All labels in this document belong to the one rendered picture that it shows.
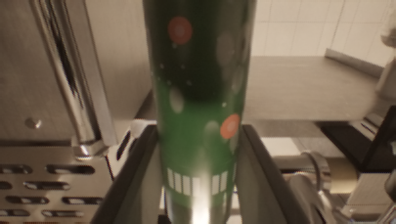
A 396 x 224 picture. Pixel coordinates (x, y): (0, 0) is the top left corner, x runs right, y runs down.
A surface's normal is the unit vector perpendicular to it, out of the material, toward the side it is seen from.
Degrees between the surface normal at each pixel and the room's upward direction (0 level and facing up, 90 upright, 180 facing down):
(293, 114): 180
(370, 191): 90
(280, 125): 90
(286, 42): 90
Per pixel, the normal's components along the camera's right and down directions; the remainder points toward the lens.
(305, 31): 0.00, 0.47
